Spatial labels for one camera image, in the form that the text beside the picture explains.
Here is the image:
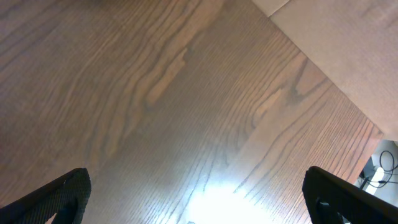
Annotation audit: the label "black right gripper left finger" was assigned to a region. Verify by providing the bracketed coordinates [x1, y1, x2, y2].
[1, 168, 91, 223]

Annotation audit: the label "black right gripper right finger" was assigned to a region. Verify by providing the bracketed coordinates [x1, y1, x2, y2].
[302, 166, 397, 224]

